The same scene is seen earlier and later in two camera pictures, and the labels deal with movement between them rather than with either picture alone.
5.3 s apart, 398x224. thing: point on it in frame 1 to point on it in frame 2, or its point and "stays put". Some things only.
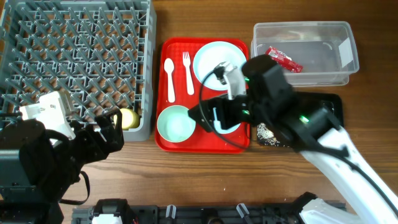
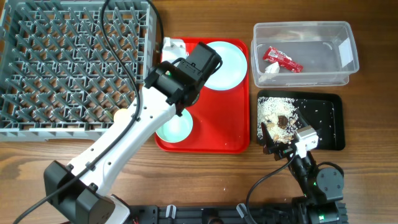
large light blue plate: (210, 55) stays put
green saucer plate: (175, 124) stays put
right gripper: (224, 106) to (284, 150)
